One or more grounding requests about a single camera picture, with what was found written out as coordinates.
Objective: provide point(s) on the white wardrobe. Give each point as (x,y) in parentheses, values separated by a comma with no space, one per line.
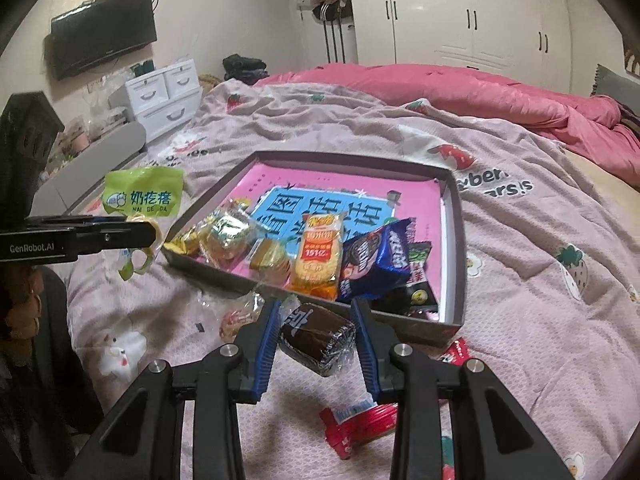
(450,10)

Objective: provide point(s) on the green pillow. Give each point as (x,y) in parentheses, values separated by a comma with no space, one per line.
(612,85)

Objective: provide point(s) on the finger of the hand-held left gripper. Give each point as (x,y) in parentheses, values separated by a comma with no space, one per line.
(130,237)
(102,220)

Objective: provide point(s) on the small clear candy packet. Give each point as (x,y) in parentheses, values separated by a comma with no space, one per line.
(237,320)

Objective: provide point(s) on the dark clothes pile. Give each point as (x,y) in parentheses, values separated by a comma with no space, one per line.
(245,67)

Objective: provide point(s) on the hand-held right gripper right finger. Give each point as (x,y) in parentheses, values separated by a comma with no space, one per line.
(372,360)

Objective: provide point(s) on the black wall television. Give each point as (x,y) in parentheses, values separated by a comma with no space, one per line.
(100,35)

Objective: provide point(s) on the green cheese snack packet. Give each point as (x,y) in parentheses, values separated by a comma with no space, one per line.
(145,195)

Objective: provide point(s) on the pink cup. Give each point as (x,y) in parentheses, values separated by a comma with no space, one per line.
(78,141)

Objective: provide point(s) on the strawberry printed blanket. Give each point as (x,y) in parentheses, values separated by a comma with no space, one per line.
(525,285)

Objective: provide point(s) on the brown cake clear wrapper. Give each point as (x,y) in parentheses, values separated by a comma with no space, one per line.
(315,340)

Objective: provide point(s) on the green and black snack packet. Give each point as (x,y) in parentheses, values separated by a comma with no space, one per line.
(419,285)

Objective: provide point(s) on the pink book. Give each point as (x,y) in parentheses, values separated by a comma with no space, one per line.
(320,180)

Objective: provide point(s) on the clear cake green label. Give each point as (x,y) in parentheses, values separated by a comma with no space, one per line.
(227,237)

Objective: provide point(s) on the blue cookie packet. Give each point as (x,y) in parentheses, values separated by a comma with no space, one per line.
(385,260)

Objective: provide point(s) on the orange cracker packet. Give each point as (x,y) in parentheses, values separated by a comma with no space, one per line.
(315,260)

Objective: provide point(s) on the woven basket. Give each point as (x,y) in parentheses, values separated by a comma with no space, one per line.
(210,82)

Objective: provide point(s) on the dark cardboard box tray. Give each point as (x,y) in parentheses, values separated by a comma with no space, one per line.
(425,334)

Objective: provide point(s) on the small gold snack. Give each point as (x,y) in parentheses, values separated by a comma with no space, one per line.
(270,260)

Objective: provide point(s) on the long yellow snack packet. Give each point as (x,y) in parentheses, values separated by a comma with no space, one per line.
(181,246)

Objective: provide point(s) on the grey padded bed footboard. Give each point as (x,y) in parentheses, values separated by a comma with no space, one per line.
(110,145)

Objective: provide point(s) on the red snack packet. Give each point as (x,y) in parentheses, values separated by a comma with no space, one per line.
(360,425)

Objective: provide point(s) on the white drawer unit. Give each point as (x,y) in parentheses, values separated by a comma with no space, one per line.
(160,95)

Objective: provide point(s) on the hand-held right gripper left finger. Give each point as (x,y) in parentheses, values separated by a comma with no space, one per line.
(261,355)

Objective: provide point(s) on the pink quilt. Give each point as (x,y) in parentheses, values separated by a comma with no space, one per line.
(450,90)

